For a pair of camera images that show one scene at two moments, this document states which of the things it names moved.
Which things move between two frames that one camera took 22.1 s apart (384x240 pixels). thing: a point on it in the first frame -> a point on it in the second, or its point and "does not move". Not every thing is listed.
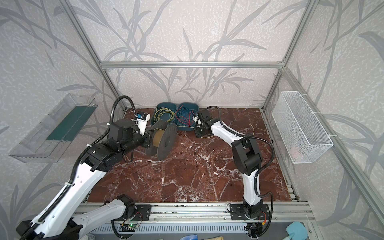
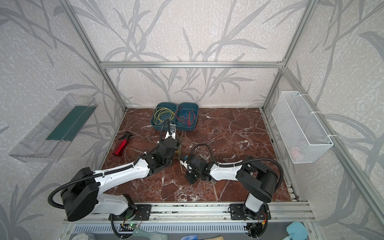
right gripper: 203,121 -> 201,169
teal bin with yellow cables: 164,111 does not move
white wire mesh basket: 304,138 does not move
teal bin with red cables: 184,114 does not move
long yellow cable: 156,134 -> 178,156
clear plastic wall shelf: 50,139 does not move
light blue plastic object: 297,231 does not move
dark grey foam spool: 163,138 -> 180,147
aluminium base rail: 218,212 does not move
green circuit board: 128,227 does not move
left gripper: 148,138 -> 174,148
